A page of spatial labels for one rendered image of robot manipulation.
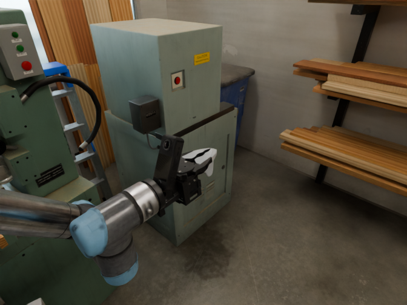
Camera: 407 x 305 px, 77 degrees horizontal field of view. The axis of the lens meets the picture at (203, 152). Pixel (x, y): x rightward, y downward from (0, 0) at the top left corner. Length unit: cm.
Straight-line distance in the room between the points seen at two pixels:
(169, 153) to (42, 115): 77
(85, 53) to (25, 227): 223
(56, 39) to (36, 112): 141
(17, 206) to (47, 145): 72
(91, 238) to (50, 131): 82
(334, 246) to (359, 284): 28
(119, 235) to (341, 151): 173
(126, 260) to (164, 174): 18
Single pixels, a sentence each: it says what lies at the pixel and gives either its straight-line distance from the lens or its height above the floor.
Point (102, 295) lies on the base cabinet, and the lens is 182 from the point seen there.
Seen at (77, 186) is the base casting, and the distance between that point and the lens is 134.
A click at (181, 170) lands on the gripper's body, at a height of 125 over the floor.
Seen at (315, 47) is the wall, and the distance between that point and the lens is 236.
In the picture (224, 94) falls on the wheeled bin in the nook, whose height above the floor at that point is 82.
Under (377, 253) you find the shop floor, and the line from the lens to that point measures 230.
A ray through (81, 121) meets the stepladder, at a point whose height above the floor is 76.
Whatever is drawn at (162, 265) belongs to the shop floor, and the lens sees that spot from 191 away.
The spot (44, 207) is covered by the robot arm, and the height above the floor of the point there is 123.
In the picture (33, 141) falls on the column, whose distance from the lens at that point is 122.
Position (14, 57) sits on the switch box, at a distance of 108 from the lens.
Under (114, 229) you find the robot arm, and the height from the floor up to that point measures 123.
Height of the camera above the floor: 158
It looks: 33 degrees down
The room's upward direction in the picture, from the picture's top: straight up
